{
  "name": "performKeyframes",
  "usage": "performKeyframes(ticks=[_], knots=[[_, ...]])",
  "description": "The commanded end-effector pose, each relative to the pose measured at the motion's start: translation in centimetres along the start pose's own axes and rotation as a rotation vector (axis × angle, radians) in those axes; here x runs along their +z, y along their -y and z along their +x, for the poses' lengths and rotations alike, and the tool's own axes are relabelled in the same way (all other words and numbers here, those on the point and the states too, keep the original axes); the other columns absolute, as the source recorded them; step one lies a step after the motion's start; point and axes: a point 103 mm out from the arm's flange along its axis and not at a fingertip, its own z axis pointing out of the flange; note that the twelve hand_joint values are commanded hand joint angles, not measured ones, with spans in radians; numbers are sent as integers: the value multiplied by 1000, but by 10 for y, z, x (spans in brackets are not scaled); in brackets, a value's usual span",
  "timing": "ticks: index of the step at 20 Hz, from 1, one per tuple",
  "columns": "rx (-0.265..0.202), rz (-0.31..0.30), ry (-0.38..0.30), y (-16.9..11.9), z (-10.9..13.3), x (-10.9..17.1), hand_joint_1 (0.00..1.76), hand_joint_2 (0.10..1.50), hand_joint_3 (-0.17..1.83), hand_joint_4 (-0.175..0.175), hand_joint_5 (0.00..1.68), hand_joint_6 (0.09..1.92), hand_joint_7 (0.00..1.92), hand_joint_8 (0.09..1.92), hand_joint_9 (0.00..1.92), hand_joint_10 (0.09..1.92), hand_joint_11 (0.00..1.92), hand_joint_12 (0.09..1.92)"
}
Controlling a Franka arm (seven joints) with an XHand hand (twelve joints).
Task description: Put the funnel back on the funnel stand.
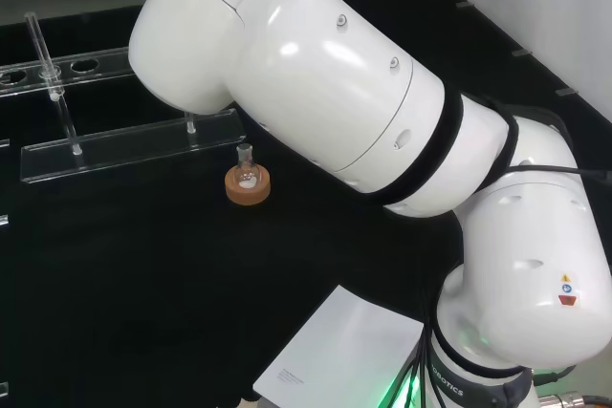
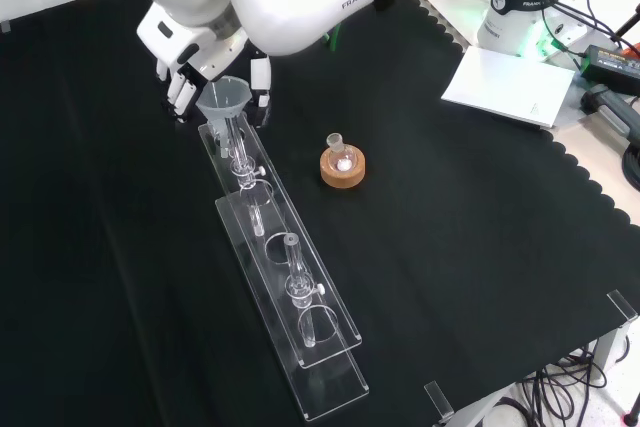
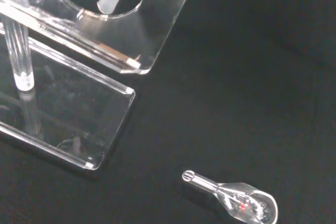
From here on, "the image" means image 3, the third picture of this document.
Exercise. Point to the black bench cloth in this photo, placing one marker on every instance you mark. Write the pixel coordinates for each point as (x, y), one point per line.
(236, 90)

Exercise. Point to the clear glass weighing funnel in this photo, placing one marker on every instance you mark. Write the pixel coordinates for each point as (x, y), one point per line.
(252, 205)

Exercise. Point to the clear acrylic funnel stand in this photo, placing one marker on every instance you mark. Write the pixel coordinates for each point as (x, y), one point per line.
(147, 37)

